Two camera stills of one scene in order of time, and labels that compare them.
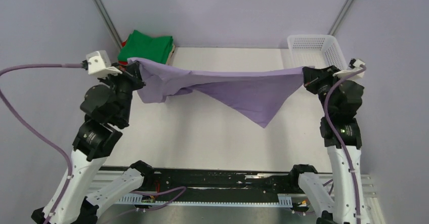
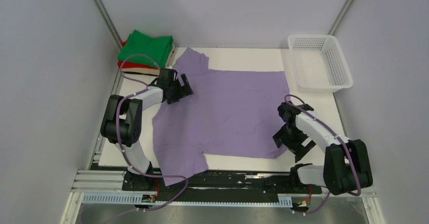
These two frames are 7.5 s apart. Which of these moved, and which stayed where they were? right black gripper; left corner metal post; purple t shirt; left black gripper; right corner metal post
Moved: left black gripper; purple t shirt; right black gripper
Stayed: left corner metal post; right corner metal post
